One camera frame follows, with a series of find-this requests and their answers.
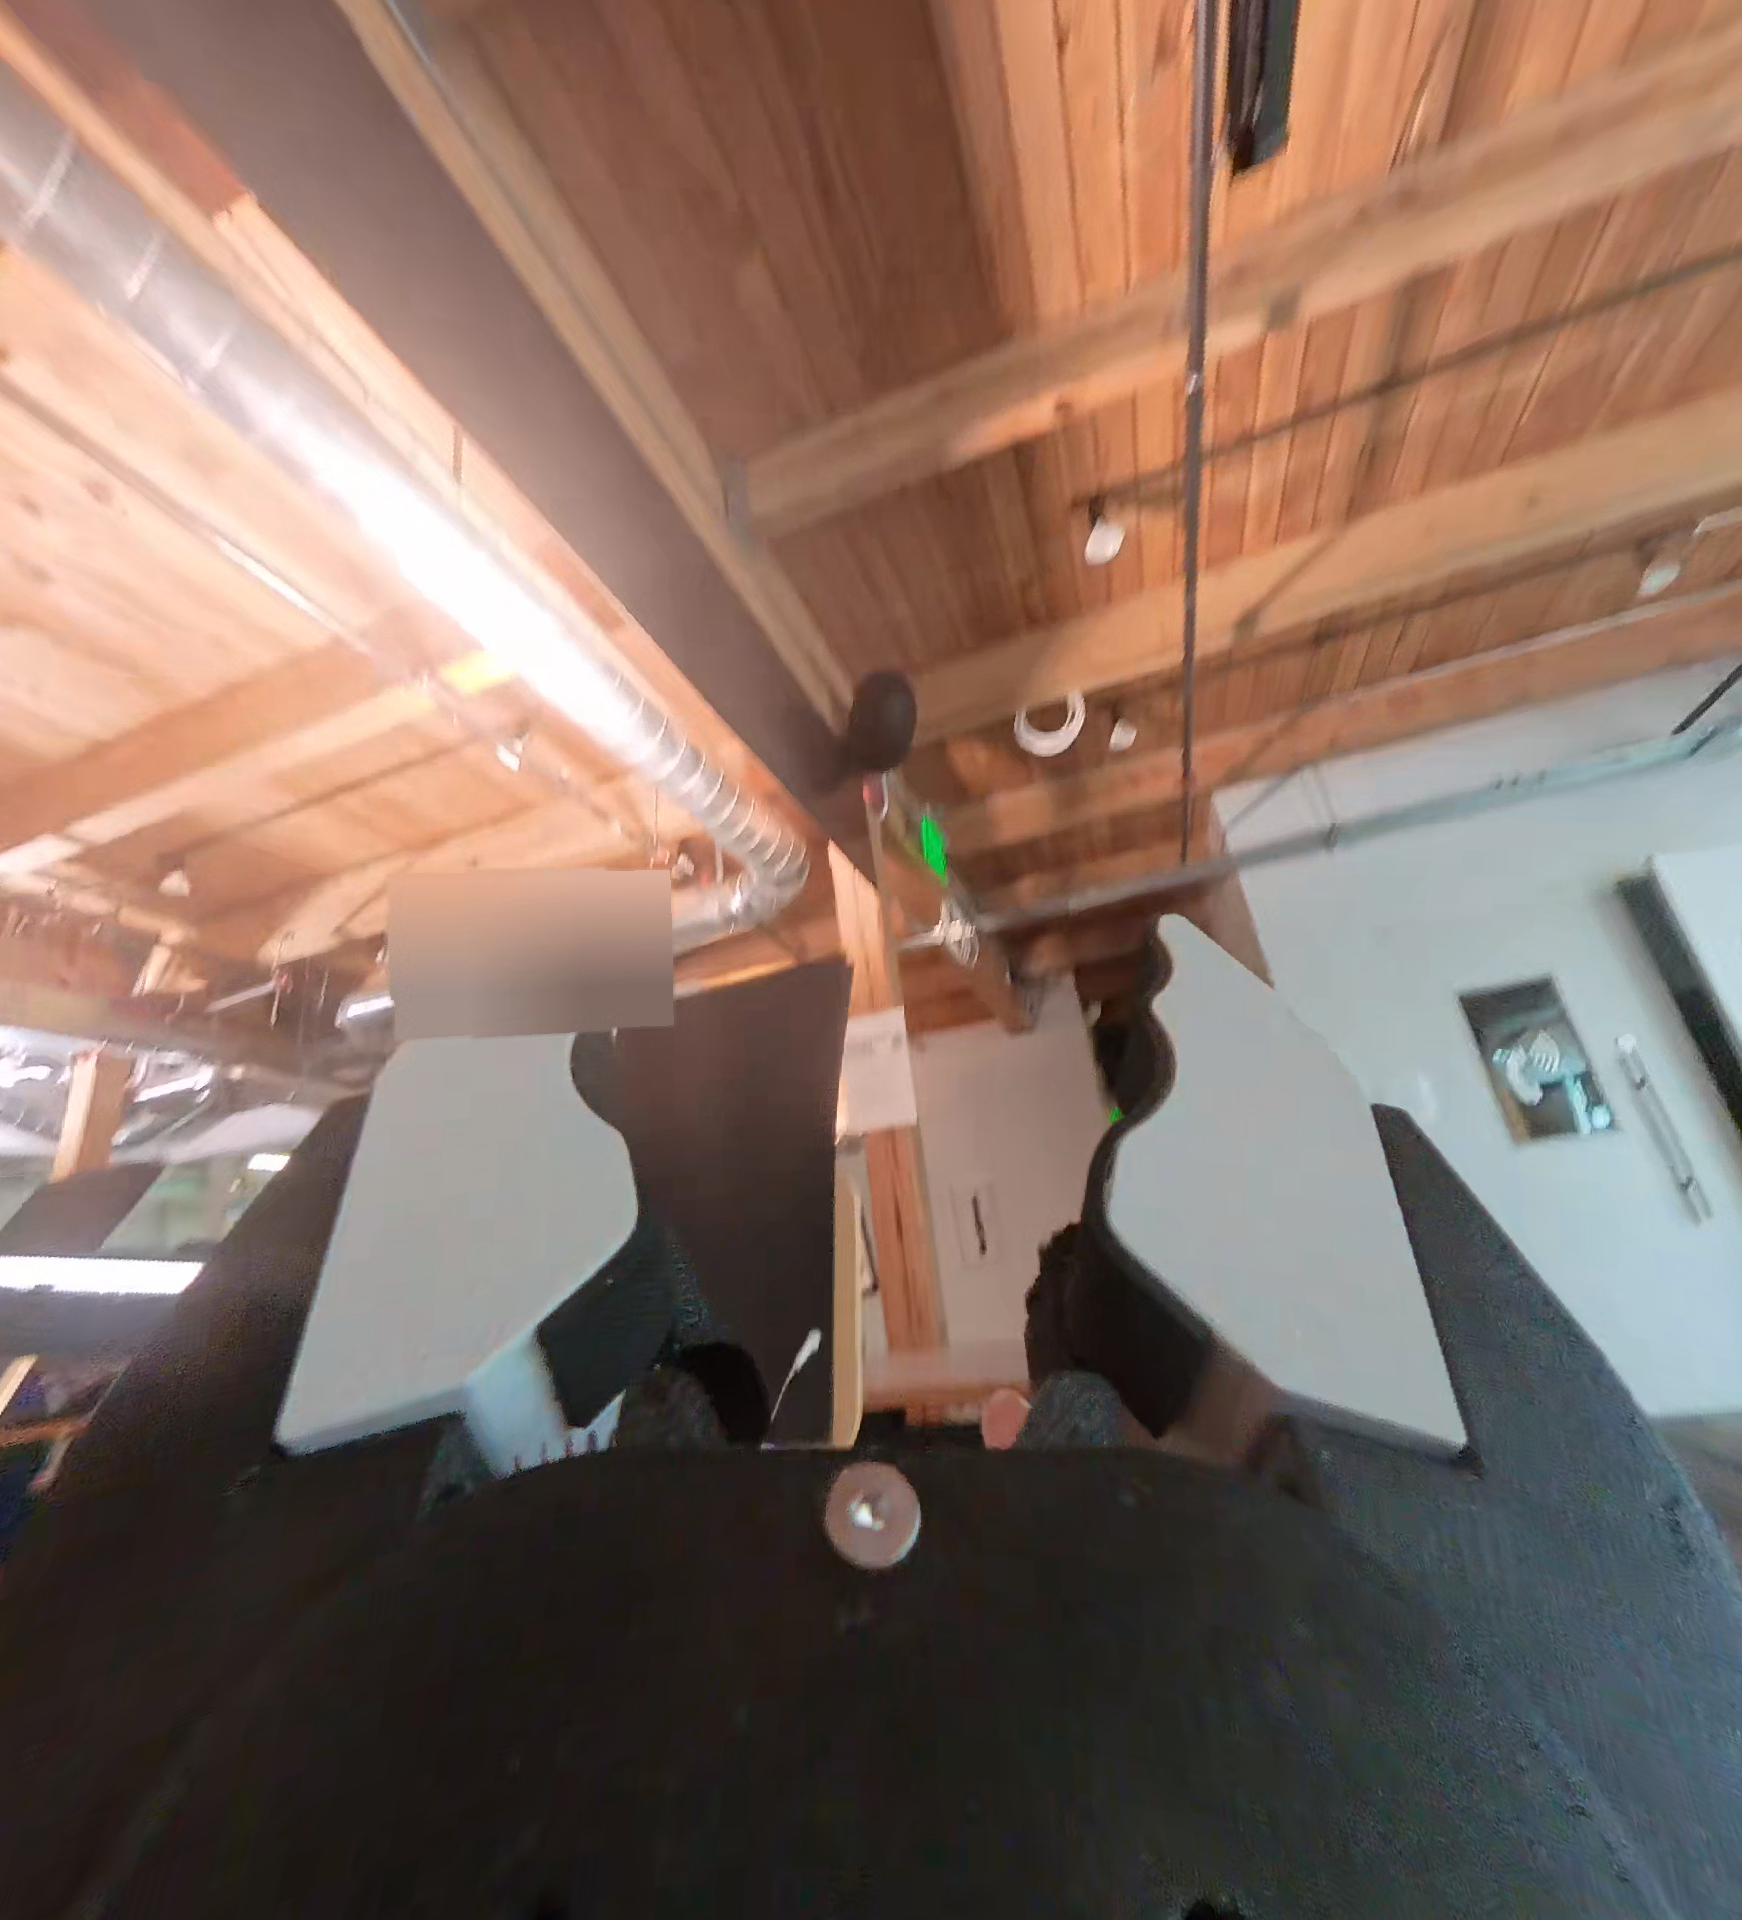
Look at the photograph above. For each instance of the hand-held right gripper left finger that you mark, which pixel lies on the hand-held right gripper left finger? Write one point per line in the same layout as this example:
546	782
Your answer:
466	1200

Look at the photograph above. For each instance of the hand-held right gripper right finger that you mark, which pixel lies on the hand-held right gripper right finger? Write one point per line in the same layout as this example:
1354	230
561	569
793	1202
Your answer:
1260	1200

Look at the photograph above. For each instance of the door window with logo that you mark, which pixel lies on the door window with logo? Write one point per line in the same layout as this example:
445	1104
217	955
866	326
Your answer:
1537	1066

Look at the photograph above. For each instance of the studio light panel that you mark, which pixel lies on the studio light panel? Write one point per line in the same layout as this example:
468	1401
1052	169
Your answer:
77	1274

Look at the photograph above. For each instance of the green exit sign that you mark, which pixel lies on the green exit sign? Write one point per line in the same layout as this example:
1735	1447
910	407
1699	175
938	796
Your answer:
936	843

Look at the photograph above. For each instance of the black fuzzy microphone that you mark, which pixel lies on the black fuzzy microphone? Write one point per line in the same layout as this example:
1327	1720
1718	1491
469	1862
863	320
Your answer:
879	712

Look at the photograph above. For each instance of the white ceiling spotlight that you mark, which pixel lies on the white ceiling spotlight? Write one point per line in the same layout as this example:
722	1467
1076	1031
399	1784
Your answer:
1105	538

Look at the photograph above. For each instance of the hanging metal rod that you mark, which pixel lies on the hanging metal rod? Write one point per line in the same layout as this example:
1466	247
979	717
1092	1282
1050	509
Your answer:
1194	450

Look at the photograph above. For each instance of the black ceiling beam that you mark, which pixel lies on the black ceiling beam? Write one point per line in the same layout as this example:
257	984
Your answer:
510	376

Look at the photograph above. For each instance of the black hanging fixture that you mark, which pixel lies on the black hanging fixture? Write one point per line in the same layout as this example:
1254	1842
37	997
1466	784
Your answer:
1260	74

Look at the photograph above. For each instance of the white wall paper sheet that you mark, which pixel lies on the white wall paper sheet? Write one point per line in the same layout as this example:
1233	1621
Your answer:
879	1071

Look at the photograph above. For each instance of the silver ceiling duct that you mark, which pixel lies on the silver ceiling duct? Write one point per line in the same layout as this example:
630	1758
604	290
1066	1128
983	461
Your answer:
212	345

